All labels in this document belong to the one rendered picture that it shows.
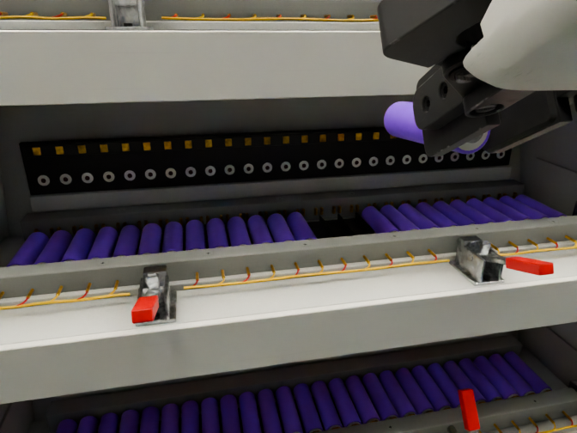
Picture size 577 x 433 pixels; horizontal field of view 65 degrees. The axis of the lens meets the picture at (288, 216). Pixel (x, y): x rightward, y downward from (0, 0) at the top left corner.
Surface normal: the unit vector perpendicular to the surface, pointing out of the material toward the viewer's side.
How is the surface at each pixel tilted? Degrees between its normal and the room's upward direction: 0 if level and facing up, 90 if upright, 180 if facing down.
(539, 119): 90
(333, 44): 105
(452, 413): 15
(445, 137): 90
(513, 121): 90
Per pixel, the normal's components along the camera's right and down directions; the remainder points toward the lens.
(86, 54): 0.21, 0.37
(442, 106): -0.98, 0.07
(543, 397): 0.00, -0.92
